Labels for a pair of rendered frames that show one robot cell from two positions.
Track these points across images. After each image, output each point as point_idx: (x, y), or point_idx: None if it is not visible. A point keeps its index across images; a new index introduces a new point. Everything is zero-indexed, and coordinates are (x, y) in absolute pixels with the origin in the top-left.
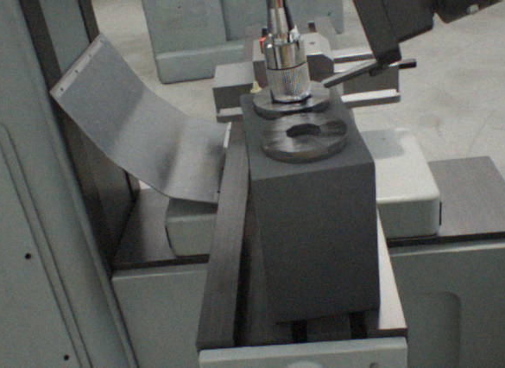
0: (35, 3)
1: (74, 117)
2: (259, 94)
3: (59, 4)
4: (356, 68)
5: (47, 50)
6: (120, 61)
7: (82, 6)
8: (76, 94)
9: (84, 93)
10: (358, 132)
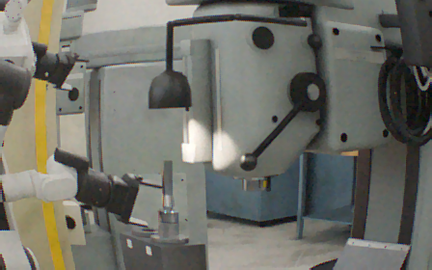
0: (364, 192)
1: (339, 256)
2: (186, 236)
3: (385, 203)
4: (131, 217)
5: (359, 219)
6: (394, 268)
7: (401, 217)
8: (354, 252)
9: (357, 256)
10: (130, 236)
